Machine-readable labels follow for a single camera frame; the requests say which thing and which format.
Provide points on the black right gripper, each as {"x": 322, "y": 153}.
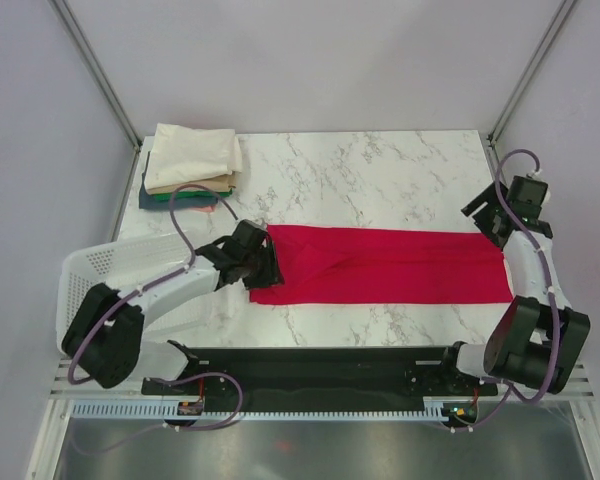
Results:
{"x": 481, "y": 218}

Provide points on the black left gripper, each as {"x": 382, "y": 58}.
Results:
{"x": 271, "y": 274}

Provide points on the red t shirt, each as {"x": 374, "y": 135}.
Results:
{"x": 331, "y": 265}

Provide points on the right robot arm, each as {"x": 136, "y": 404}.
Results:
{"x": 519, "y": 349}

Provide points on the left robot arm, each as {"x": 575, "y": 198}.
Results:
{"x": 104, "y": 339}

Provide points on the folded salmon t shirt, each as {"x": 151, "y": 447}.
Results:
{"x": 207, "y": 208}

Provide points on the folded beige t shirt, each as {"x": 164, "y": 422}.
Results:
{"x": 222, "y": 183}

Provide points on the folded green t shirt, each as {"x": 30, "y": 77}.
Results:
{"x": 164, "y": 197}

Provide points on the white plastic basket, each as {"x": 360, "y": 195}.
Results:
{"x": 128, "y": 263}

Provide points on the folded white t shirt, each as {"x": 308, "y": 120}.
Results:
{"x": 182, "y": 155}

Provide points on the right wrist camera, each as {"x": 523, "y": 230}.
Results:
{"x": 527, "y": 190}

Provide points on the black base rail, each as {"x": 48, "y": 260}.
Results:
{"x": 321, "y": 377}

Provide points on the right aluminium frame post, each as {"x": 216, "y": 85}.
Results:
{"x": 545, "y": 45}

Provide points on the aluminium frame post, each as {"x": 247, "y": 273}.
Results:
{"x": 545, "y": 45}
{"x": 79, "y": 39}

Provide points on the white cable duct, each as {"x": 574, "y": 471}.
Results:
{"x": 175, "y": 410}

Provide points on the left aluminium frame post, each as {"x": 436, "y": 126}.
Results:
{"x": 79, "y": 39}

